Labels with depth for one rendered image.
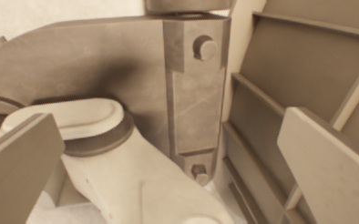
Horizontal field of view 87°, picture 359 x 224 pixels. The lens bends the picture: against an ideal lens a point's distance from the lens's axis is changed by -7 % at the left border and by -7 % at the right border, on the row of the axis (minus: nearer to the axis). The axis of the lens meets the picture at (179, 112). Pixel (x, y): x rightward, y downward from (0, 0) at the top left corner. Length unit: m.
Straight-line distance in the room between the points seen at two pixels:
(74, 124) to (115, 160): 0.09
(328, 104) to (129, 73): 0.41
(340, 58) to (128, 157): 0.41
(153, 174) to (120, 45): 0.27
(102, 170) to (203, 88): 0.29
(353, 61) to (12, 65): 0.64
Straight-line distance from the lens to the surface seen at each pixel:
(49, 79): 0.50
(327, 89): 0.47
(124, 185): 0.29
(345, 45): 0.47
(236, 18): 0.66
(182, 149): 0.57
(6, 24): 0.69
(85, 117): 0.35
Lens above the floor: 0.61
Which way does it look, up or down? 57 degrees down
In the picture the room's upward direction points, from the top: 157 degrees clockwise
